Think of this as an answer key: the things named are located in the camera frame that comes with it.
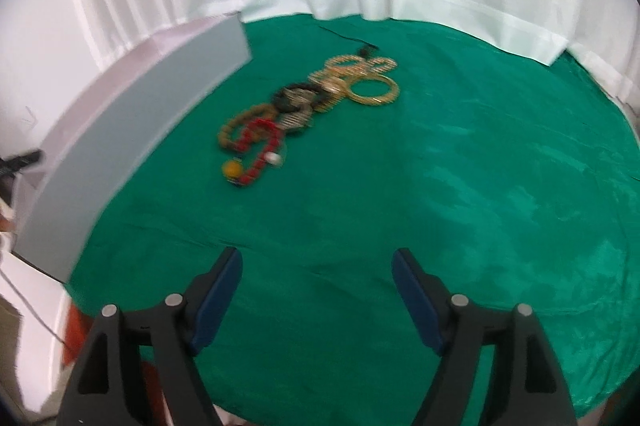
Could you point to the white cardboard box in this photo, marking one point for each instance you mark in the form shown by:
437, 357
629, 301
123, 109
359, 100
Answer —
109, 130

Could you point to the gold bangle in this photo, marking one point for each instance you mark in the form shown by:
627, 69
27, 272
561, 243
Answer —
372, 90

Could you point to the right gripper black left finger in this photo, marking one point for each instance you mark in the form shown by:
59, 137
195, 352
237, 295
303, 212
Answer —
107, 384

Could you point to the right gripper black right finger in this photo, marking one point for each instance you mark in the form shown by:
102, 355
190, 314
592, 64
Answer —
526, 385

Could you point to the yellow round bead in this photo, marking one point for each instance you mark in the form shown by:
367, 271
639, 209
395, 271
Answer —
232, 169

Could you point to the green cloth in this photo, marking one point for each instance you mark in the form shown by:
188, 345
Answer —
512, 181

